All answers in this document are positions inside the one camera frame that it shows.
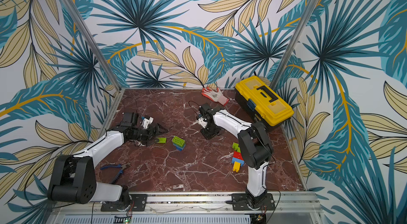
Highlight yellow square brick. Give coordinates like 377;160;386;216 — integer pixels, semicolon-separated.
233;161;241;173

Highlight yellow black toolbox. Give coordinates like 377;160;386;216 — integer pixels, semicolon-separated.
235;76;294;132

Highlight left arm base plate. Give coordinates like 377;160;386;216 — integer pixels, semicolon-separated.
101;194;147;213

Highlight red brick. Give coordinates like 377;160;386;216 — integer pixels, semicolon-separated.
233;151;243;160

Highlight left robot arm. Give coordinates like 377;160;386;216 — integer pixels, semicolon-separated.
47;122;168;209

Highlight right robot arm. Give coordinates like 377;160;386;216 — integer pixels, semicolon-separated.
197;104;273;210

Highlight blue long brick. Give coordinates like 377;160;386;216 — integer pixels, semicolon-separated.
232;157;244;166

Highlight right aluminium post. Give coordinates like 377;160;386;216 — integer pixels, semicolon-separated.
270;0;319;90

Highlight red white work glove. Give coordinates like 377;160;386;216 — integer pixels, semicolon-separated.
201;87;230;106

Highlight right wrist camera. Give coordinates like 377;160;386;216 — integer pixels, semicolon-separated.
197;103;212;128

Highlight light green long brick left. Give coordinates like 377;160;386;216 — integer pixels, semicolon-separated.
156;138;167;144

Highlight light green square brick front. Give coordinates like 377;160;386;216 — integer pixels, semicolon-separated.
232;142;239;151

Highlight left aluminium post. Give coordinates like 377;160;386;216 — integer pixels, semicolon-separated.
61;0;121;91

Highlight blue handled pliers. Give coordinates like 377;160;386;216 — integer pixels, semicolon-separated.
100;163;130;183

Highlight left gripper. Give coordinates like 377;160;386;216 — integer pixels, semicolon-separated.
131;122;168;147

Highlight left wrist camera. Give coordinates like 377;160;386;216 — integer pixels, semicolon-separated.
121;112;155;130

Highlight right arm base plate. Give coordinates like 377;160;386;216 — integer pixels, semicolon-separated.
231;193;277;211

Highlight aluminium front rail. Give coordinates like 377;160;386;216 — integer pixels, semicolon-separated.
47;191;327;224

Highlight dark green long brick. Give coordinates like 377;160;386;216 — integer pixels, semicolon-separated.
172;136;185;148

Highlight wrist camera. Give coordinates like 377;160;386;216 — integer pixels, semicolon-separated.
121;112;155;130
197;103;212;128

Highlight aluminium post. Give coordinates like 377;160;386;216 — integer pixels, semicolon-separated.
61;0;121;91
270;0;319;90

